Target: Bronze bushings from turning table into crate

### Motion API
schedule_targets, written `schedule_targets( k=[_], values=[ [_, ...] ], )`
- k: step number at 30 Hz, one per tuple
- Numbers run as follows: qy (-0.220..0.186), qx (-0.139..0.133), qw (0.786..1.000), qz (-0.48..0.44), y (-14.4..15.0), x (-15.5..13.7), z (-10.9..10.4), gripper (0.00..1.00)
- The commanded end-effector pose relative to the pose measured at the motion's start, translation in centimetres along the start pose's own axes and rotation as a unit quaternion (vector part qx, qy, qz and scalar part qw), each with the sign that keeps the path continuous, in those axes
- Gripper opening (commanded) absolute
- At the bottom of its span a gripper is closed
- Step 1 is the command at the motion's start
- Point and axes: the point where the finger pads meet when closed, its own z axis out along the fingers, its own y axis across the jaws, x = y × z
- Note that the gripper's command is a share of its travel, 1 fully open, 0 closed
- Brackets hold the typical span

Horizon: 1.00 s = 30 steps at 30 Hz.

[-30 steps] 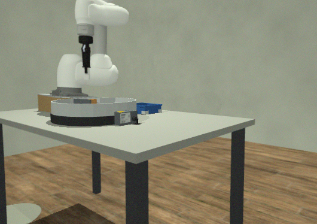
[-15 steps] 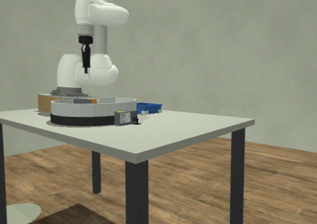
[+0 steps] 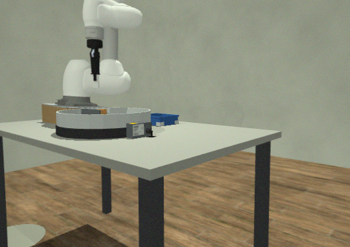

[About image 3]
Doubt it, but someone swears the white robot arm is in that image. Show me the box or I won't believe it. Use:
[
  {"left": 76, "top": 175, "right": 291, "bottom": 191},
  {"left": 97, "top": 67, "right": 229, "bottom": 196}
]
[{"left": 58, "top": 0, "right": 143, "bottom": 106}]

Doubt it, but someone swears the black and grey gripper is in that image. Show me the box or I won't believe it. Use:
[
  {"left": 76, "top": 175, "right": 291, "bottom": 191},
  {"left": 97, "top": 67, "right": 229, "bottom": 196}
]
[{"left": 87, "top": 39, "right": 102, "bottom": 88}]

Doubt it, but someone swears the blue crate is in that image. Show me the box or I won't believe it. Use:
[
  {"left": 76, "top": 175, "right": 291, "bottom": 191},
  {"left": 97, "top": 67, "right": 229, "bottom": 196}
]
[{"left": 151, "top": 113, "right": 179, "bottom": 126}]

